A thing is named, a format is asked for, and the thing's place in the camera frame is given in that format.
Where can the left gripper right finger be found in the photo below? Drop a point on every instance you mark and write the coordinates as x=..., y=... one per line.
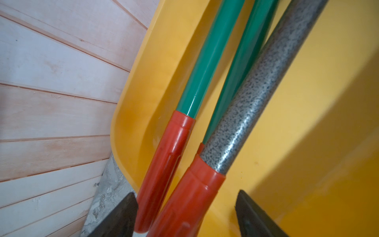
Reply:
x=254, y=221

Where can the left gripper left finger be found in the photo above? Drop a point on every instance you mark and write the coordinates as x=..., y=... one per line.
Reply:
x=121, y=220

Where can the green hoe red grip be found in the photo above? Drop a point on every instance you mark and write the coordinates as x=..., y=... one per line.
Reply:
x=178, y=130
x=251, y=42

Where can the yellow plastic storage box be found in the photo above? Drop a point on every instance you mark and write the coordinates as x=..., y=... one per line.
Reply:
x=312, y=160

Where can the grey hoe red grip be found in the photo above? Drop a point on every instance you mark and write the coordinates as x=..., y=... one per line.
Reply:
x=184, y=211

